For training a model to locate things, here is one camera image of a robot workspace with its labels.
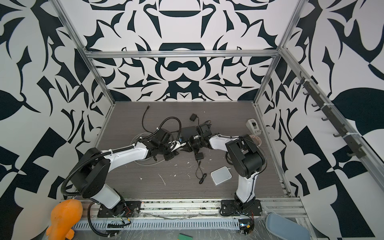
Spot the black short cable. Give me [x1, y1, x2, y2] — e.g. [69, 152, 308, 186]
[141, 104, 160, 134]

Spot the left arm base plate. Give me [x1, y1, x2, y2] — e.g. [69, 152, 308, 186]
[97, 201, 142, 218]

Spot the white square router box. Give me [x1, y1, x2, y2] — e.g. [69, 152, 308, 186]
[211, 167, 232, 186]

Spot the roll of tape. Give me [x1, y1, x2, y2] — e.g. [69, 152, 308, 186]
[249, 135, 262, 147]

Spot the black power adapter centre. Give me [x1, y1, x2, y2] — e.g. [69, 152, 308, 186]
[195, 153, 207, 185]

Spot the black network switch box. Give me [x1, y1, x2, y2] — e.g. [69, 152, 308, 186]
[179, 126, 199, 143]

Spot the orange plush toy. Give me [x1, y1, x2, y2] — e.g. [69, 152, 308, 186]
[46, 199, 83, 240]

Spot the black power adapter with cable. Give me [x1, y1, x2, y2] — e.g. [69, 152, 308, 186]
[190, 114, 212, 128]

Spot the grey blue pad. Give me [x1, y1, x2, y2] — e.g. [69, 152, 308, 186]
[266, 213, 311, 240]

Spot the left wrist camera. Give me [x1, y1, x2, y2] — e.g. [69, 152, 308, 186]
[170, 138, 186, 152]

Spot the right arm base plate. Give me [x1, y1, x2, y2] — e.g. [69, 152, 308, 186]
[219, 198, 263, 216]

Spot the white cable duct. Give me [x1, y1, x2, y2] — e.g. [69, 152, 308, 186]
[92, 219, 240, 231]

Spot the green object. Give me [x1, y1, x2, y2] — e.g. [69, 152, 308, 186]
[178, 234, 193, 240]

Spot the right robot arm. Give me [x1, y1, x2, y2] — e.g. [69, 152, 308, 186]
[179, 124, 267, 209]

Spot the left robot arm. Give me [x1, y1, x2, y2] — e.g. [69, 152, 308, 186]
[61, 129, 184, 210]

